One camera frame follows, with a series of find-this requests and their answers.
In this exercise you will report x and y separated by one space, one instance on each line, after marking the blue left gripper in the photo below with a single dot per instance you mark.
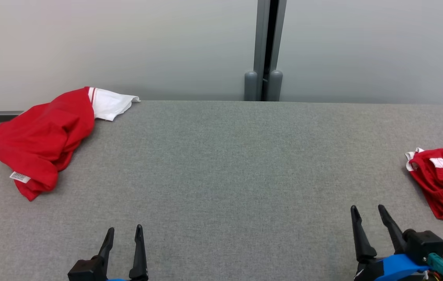
118 280

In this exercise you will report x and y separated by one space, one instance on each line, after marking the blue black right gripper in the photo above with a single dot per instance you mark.
393 269

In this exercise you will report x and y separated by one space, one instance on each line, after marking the red jersey with white sleeves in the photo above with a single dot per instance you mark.
41 132

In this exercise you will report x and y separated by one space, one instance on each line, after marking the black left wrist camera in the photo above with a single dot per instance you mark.
84 271

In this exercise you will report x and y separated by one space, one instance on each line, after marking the grey partition post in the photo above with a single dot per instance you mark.
260 39

